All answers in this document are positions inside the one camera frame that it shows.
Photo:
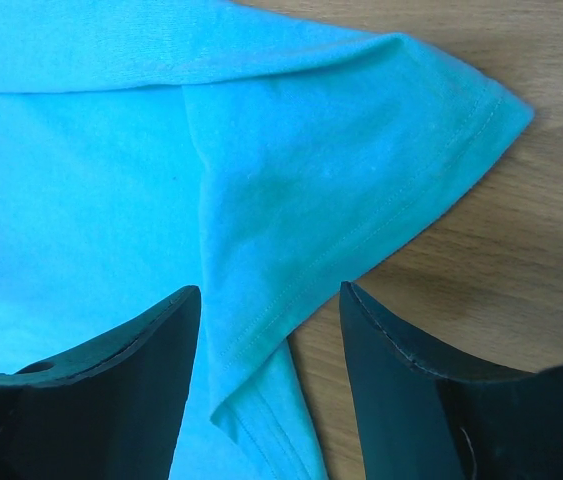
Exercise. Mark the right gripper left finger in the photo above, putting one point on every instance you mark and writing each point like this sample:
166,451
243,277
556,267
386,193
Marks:
110,408

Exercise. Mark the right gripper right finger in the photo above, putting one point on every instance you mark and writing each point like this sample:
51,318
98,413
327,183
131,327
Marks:
427,410

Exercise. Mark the turquoise t-shirt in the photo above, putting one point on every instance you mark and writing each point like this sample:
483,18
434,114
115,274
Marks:
150,145

